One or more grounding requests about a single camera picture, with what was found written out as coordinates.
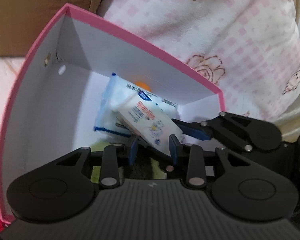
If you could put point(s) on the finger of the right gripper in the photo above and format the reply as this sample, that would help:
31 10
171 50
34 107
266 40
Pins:
194 129
165 162

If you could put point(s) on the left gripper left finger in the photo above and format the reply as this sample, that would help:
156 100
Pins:
113 157

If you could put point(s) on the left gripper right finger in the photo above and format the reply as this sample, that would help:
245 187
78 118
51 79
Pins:
188 162

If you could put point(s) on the small white carton box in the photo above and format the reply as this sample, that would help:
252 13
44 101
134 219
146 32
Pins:
143 117

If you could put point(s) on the blue white wipes pack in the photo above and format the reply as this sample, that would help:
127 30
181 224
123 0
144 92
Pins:
118 90

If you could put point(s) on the orange ball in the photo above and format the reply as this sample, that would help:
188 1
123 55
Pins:
143 85

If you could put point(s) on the pink cardboard box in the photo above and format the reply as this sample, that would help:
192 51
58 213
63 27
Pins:
54 101

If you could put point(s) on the pink white checkered pillow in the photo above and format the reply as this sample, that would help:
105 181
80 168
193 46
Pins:
250 49

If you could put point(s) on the brown pillow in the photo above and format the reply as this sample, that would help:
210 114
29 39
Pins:
27 10

